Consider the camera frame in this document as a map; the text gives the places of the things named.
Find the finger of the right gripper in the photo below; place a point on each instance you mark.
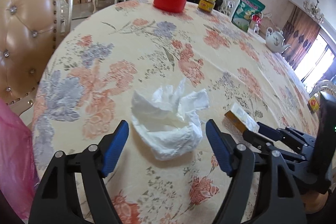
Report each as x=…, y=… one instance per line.
x=256, y=140
x=271, y=133

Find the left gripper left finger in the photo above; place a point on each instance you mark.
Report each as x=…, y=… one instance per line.
x=57, y=200

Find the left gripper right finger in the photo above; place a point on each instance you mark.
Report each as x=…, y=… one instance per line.
x=278, y=199

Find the small orange white box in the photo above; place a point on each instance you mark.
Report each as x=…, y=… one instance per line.
x=241, y=119

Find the white tissue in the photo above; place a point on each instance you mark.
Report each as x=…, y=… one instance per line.
x=169, y=123

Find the pink plastic trash bag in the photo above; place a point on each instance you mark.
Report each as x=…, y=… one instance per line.
x=18, y=172

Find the person's right hand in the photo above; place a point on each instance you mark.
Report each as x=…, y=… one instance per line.
x=314, y=201

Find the white porcelain teapot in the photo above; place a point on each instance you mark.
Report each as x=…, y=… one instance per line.
x=275, y=41

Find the brown curtain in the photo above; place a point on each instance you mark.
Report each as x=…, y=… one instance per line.
x=300, y=32

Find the chandelier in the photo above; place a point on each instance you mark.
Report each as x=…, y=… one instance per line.
x=313, y=10

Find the green snack bag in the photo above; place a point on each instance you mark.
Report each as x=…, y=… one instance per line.
x=244, y=12

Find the yellow lid sauce jar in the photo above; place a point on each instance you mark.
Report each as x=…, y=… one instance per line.
x=206, y=5

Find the floral tablecloth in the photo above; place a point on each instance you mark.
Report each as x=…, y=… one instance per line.
x=88, y=84

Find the tufted beige dining chair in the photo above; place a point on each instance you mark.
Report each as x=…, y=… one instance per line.
x=31, y=30

